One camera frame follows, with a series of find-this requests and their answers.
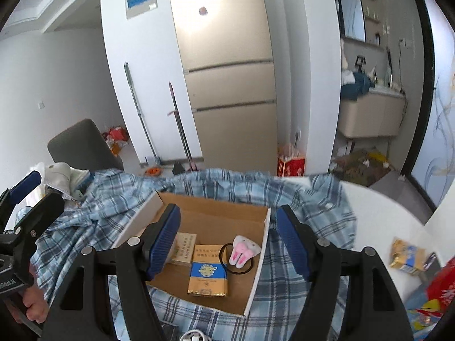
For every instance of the bathroom wall socket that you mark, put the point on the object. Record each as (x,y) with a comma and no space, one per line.
(405,43)

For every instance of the red cardboard carton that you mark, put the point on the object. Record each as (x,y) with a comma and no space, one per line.
(293,163)

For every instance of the black phone stand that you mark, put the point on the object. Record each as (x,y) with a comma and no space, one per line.
(360,64)

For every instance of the gold three-door refrigerator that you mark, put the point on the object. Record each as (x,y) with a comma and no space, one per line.
(220,42)

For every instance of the cream plush toy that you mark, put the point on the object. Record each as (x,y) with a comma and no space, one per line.
(344,58)

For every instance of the brown patterned bath mat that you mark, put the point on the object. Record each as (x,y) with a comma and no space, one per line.
(362,167)

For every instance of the gold snack packet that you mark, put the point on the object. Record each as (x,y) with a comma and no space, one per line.
(407,255)

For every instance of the red iced tea bottle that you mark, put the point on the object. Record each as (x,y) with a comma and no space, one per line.
(442,287)

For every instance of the dark blue garment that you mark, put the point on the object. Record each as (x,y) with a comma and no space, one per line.
(355,87)

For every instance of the pale beige printed box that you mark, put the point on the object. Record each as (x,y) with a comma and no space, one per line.
(185,248)

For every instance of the blue plaid shirt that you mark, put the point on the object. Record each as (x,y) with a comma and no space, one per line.
(227,181)

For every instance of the red plastic bag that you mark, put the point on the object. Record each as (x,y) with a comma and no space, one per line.
(115,135)

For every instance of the person's left hand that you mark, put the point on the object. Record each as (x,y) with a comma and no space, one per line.
(35,305)

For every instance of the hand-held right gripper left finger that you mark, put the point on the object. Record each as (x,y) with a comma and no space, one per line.
(163,241)

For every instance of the shallow cardboard box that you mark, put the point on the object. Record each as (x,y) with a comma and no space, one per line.
(213,216)

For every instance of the grey chair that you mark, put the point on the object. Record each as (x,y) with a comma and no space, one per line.
(81,142)

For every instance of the bathroom mirror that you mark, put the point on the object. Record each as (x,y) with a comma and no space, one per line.
(353,14)

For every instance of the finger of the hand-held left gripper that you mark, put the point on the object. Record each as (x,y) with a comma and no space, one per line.
(41,215)
(25,186)

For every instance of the clear plastic bag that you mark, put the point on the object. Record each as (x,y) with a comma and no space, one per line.
(58,177)

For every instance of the frosted glass sliding door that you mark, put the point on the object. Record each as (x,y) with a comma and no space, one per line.
(439,96)

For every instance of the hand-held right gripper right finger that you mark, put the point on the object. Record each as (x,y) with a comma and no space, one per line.
(293,241)

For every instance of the gold and blue pack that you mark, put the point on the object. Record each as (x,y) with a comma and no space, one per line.
(208,270)

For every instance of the beige vanity cabinet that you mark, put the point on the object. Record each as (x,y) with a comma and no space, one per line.
(369,117)

